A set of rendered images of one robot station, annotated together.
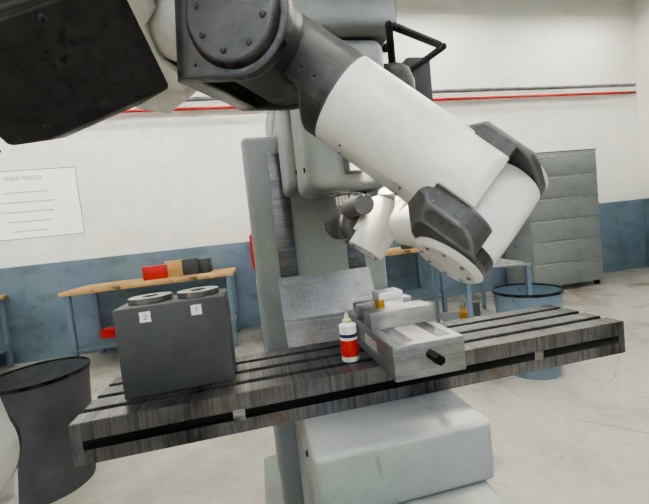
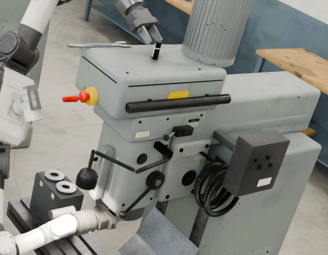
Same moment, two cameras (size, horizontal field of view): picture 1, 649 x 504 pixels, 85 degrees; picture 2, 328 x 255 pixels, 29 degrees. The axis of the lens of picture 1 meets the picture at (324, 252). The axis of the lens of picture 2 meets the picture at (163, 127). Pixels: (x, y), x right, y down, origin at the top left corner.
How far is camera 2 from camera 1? 227 cm
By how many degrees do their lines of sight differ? 58
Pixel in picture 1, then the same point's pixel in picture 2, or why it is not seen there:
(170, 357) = (42, 205)
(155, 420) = (22, 222)
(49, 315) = not seen: hidden behind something
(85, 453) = (8, 213)
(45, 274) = (279, 14)
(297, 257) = (168, 203)
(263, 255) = not seen: hidden behind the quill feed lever
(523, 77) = not seen: outside the picture
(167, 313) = (46, 188)
